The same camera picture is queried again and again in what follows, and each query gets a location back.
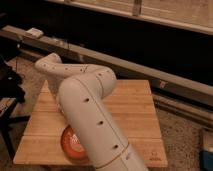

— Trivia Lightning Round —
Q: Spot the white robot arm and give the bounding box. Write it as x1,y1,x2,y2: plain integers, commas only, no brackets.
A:
35,53,149,171

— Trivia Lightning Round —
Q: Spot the orange ceramic bowl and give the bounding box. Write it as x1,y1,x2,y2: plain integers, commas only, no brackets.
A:
60,126,87,160

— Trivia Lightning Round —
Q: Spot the black chair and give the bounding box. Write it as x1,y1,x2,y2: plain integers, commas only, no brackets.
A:
0,55,29,159

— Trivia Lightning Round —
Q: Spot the long wooden beam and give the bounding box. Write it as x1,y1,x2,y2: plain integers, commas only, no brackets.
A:
0,25,213,107

